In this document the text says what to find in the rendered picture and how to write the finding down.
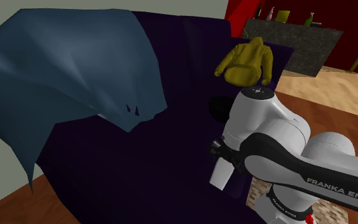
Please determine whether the white tapered block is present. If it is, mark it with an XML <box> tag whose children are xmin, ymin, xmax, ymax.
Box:
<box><xmin>209</xmin><ymin>156</ymin><xmax>236</xmax><ymax>191</ymax></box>

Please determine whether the black round object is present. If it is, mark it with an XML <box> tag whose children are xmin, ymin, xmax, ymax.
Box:
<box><xmin>209</xmin><ymin>95</ymin><xmax>237</xmax><ymax>125</ymax></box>

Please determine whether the yellow hoodie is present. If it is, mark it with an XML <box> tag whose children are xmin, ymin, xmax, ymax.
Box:
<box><xmin>214</xmin><ymin>36</ymin><xmax>275</xmax><ymax>87</ymax></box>

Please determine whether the dark purple sofa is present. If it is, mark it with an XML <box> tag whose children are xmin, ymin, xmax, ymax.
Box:
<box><xmin>35</xmin><ymin>10</ymin><xmax>295</xmax><ymax>224</ymax></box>

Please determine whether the dark stone counter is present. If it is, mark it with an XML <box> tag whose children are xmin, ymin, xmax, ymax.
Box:
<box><xmin>242</xmin><ymin>3</ymin><xmax>345</xmax><ymax>78</ymax></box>

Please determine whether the blue blanket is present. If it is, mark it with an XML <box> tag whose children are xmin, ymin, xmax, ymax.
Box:
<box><xmin>0</xmin><ymin>8</ymin><xmax>169</xmax><ymax>193</ymax></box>

